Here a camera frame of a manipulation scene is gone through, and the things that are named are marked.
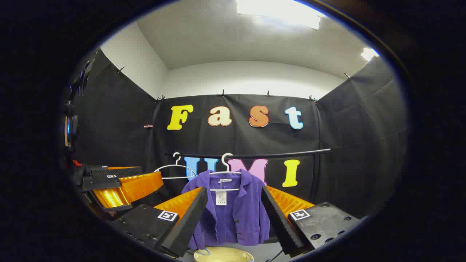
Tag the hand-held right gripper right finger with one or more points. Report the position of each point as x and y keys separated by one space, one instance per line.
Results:
x=280 y=225

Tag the black backdrop cloth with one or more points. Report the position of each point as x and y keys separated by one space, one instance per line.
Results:
x=236 y=138

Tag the white plastic hanger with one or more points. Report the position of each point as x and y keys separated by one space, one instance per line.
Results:
x=177 y=162
x=227 y=166

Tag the large ceiling light panel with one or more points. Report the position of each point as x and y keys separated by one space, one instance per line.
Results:
x=280 y=11

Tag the black clothes rack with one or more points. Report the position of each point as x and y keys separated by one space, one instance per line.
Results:
x=276 y=154

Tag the small ceiling light panel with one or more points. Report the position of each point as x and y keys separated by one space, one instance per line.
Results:
x=368 y=54

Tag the row of black backdrop clips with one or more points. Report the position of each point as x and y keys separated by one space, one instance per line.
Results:
x=222 y=94

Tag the cream round laundry hamper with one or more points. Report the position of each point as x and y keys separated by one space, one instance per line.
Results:
x=222 y=255

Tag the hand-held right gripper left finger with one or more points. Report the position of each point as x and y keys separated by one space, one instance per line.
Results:
x=187 y=227

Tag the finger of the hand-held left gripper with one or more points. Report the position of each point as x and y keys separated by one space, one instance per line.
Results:
x=138 y=187
x=120 y=172

